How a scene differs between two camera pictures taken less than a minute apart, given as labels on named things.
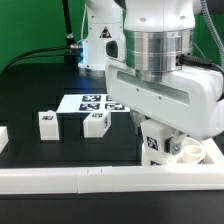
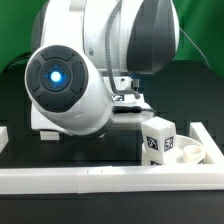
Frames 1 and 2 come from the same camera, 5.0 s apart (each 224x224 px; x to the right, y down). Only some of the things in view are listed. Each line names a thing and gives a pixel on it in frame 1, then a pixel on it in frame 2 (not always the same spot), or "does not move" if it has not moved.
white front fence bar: x=130 y=178 does not move
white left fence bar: x=4 y=137 does not move
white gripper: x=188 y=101 to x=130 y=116
